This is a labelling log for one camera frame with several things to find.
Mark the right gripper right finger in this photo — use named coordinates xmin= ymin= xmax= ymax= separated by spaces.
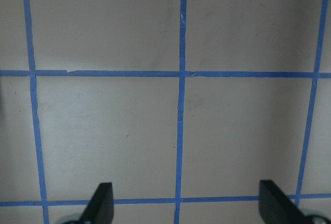
xmin=259 ymin=180 xmax=313 ymax=224

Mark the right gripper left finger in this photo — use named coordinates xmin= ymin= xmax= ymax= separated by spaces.
xmin=78 ymin=183 xmax=114 ymax=224

